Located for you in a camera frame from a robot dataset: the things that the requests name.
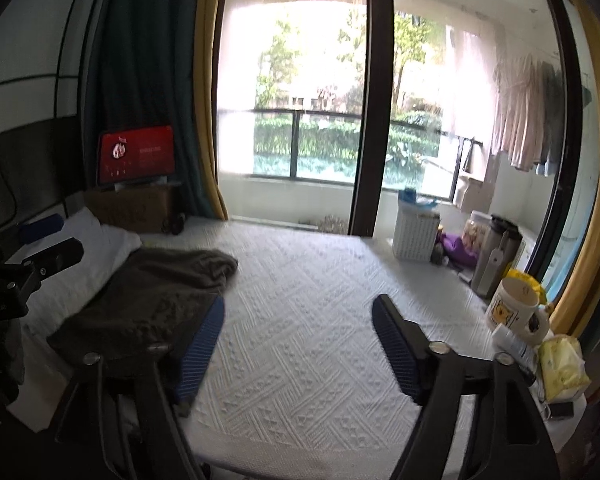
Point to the yellow tissue pack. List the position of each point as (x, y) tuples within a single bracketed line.
[(562, 365)]

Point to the small dark jar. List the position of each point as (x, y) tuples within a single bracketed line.
[(437, 255)]

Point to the white plastic bottle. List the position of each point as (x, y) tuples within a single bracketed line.
[(512, 345)]

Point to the purple plush toy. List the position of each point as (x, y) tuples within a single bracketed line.
[(455, 250)]

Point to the white woven basket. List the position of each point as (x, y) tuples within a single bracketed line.
[(415, 235)]

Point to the white mug with bear print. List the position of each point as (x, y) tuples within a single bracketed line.
[(510, 310)]

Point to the dark balcony railing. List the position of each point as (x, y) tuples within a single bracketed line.
[(295, 145)]

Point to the blue item on basket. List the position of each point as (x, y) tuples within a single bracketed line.
[(410, 195)]

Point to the brown cardboard box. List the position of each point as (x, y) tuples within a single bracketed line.
[(125, 207)]

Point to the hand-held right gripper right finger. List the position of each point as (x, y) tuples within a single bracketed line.
[(397, 355)]

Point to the gray hanging garment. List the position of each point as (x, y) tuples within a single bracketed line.
[(550, 120)]

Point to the teal curtain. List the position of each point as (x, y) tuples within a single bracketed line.
[(145, 60)]

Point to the small dark object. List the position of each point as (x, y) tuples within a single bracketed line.
[(174, 226)]

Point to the blue cylindrical object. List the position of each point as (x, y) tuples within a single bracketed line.
[(42, 228)]

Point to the dry plant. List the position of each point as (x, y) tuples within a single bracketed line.
[(332, 223)]

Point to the dark sliding door frame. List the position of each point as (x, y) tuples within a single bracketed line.
[(572, 135), (375, 110)]

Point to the small black device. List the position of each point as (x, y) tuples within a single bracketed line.
[(561, 410)]

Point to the dark gray headboard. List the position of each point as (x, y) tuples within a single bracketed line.
[(30, 170)]

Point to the pink hanging garment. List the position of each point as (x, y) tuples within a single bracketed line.
[(517, 115)]

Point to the tablet with red screen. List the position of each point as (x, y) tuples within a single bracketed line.
[(140, 155)]

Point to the white pillow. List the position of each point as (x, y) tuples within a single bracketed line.
[(95, 240)]

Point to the steel thermos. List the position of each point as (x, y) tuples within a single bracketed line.
[(495, 265)]

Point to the clear snack jar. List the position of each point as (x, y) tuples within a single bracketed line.
[(477, 232)]

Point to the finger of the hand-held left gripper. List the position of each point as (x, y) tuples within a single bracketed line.
[(55, 255)]

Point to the dark gray t-shirt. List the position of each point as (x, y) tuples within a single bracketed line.
[(145, 290)]

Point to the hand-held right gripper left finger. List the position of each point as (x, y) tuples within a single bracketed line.
[(200, 355)]

